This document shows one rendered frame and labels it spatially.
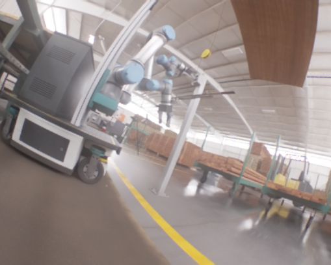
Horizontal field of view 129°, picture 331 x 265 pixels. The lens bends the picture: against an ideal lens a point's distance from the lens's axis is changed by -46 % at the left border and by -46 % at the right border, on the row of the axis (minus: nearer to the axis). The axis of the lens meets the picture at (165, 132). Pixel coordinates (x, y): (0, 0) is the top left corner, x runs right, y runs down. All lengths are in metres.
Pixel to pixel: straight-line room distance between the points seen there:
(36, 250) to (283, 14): 0.96
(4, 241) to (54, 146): 0.60
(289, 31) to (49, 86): 1.18
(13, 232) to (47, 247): 0.12
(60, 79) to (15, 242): 0.87
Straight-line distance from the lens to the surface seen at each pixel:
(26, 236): 0.55
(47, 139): 0.93
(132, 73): 0.82
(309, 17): 0.54
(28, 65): 1.67
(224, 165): 2.55
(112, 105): 0.88
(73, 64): 1.03
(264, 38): 0.58
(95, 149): 0.93
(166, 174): 1.37
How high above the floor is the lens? 0.42
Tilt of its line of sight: 6 degrees up
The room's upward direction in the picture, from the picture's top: 22 degrees clockwise
